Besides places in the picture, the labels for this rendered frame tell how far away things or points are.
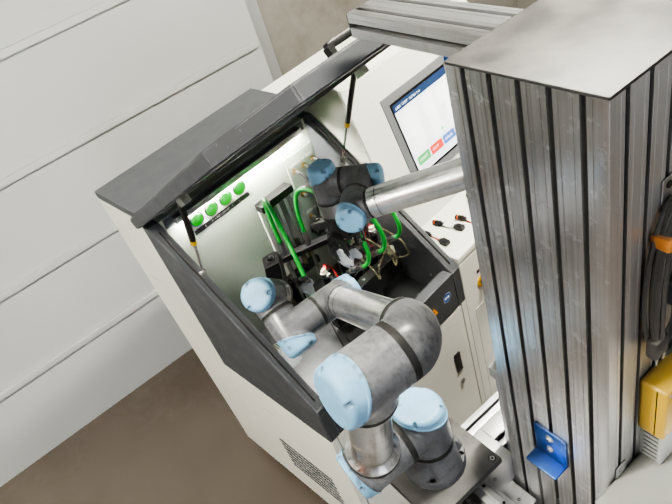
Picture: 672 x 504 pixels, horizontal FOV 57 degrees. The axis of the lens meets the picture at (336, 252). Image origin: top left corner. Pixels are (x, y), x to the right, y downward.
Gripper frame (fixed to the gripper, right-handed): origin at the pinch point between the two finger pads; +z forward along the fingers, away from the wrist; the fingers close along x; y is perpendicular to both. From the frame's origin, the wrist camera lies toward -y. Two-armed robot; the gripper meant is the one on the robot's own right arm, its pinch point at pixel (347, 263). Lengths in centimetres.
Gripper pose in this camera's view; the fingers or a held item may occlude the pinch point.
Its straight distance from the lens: 183.0
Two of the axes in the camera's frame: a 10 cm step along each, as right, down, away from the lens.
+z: 2.7, 7.4, 6.1
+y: 6.9, 3.0, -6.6
